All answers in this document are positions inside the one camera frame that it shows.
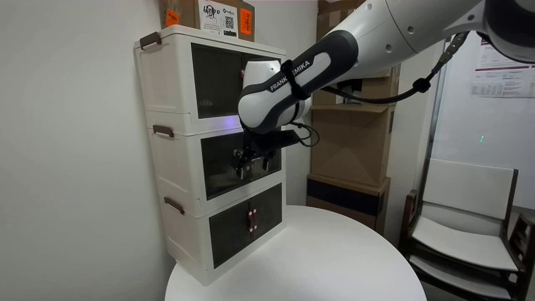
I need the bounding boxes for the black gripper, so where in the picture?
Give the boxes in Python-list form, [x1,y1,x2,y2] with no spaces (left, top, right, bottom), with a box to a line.
[233,135,281,181]

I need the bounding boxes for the white three-tier plastic cabinet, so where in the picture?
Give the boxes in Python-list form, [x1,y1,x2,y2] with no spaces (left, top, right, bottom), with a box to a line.
[134,23,289,288]

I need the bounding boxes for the large cardboard box stack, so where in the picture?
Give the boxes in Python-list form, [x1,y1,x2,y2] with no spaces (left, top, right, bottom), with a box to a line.
[306,0,402,232]

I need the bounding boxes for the labelled cardboard box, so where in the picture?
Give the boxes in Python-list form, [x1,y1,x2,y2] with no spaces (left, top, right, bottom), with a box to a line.
[159,0,258,42]

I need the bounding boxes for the printed paper poster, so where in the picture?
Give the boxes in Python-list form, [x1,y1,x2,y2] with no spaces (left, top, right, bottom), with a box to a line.
[470,40,535,100]

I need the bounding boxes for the dark wooden chair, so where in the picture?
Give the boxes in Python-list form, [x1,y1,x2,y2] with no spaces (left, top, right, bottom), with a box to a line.
[509,214,535,301]

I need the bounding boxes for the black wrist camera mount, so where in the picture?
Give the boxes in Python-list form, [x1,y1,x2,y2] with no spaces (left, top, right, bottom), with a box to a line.
[261,129,308,150]

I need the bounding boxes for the brown cabinet side handle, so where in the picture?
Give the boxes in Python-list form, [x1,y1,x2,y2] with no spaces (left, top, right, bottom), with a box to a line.
[152,124,177,139]
[139,32,164,52]
[162,196,188,216]

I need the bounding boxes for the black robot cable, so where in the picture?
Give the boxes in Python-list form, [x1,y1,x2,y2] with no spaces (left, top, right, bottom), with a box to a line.
[289,30,473,149]

